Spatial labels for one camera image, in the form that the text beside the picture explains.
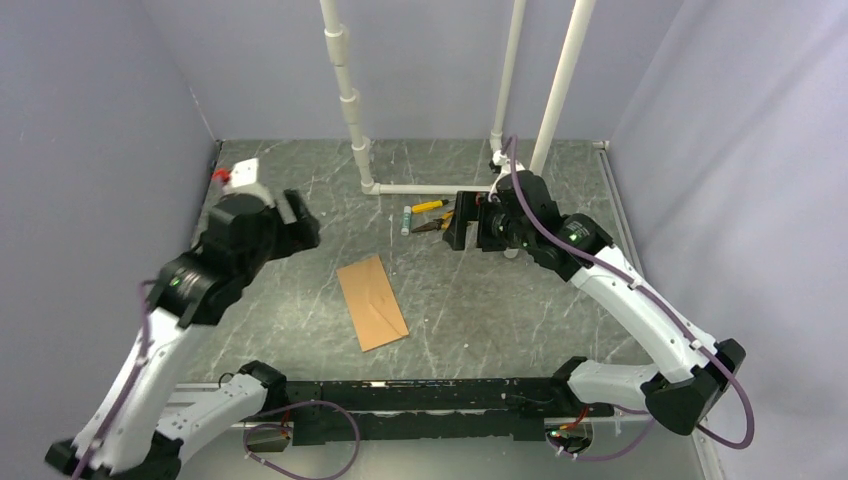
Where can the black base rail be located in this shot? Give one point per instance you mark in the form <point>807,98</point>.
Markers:
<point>338,411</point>

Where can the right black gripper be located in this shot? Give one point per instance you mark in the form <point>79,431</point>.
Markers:
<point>467,209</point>

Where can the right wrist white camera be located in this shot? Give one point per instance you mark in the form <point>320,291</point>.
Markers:
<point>502,165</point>

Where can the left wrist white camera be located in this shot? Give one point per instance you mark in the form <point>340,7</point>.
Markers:
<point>243,178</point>

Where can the yellow handled pliers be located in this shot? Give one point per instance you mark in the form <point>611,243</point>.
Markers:
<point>438,224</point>

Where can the white pvc pipe frame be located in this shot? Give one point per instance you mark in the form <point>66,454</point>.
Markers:
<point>336,37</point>

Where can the wrist white camera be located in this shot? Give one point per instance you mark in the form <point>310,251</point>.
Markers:
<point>502,165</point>
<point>243,178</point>

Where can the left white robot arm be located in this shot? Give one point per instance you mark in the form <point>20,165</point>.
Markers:
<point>130,436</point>

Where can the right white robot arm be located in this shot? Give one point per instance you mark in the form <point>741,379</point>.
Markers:
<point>689,371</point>

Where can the brown paper envelope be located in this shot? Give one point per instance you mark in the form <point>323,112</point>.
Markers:
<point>372,304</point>

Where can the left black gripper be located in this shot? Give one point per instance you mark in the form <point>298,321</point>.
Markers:
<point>295,236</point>

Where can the small white green tube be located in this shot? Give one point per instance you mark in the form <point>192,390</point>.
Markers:
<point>406,221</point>

